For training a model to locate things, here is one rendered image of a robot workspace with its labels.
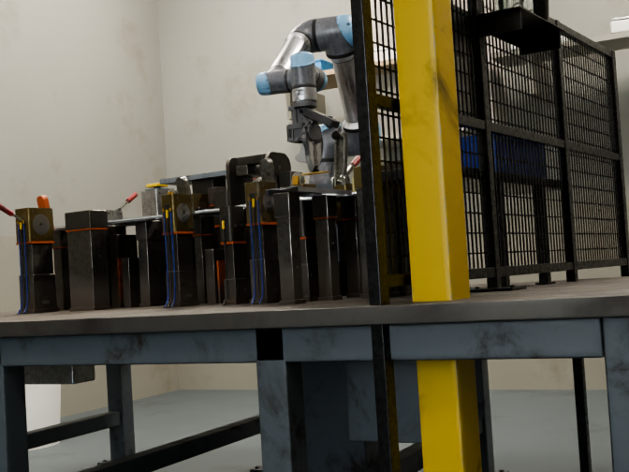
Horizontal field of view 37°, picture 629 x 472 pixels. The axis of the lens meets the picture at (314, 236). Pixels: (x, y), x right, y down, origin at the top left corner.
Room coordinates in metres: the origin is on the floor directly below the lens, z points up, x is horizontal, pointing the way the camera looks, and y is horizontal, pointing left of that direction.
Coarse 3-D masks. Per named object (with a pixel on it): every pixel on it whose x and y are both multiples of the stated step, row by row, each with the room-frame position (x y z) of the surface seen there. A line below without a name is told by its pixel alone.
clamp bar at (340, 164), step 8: (336, 136) 2.97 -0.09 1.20; (344, 136) 2.98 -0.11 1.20; (336, 144) 2.99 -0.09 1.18; (344, 144) 2.98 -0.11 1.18; (336, 152) 2.99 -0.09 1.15; (344, 152) 2.98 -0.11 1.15; (336, 160) 2.99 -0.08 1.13; (344, 160) 2.98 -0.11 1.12; (336, 168) 2.99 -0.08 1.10; (344, 168) 2.97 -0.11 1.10; (336, 176) 2.98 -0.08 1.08
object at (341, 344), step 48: (48, 336) 2.45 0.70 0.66; (96, 336) 2.38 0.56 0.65; (144, 336) 2.31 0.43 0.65; (192, 336) 2.25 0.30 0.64; (240, 336) 2.19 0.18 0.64; (288, 336) 2.14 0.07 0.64; (336, 336) 2.08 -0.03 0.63; (432, 336) 1.98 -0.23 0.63; (480, 336) 1.94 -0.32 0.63; (528, 336) 1.89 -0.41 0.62; (576, 336) 1.85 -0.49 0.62; (624, 336) 1.81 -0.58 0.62; (0, 384) 2.53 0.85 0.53; (48, 384) 2.80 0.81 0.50; (288, 384) 2.15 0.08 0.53; (480, 384) 3.44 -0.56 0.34; (624, 384) 1.81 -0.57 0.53; (0, 432) 2.53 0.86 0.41; (48, 432) 3.77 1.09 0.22; (240, 432) 3.58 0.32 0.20; (288, 432) 2.14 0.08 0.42; (480, 432) 3.41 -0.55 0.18; (624, 432) 1.82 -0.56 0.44
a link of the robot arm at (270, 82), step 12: (300, 24) 3.27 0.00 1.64; (288, 36) 3.24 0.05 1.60; (300, 36) 3.23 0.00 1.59; (312, 36) 3.25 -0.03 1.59; (288, 48) 3.14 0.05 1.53; (300, 48) 3.18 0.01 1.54; (312, 48) 3.28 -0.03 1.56; (276, 60) 3.08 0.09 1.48; (288, 60) 3.08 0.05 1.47; (264, 72) 2.99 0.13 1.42; (276, 72) 2.98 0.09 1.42; (264, 84) 2.98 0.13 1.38; (276, 84) 2.97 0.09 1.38
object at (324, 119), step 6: (306, 108) 2.85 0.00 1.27; (306, 114) 2.85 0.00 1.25; (312, 114) 2.83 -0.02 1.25; (318, 114) 2.82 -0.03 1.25; (324, 114) 2.84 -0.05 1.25; (318, 120) 2.82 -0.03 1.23; (324, 120) 2.81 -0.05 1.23; (330, 120) 2.80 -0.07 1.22; (336, 120) 2.82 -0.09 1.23; (330, 126) 2.81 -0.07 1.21; (336, 126) 2.82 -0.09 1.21
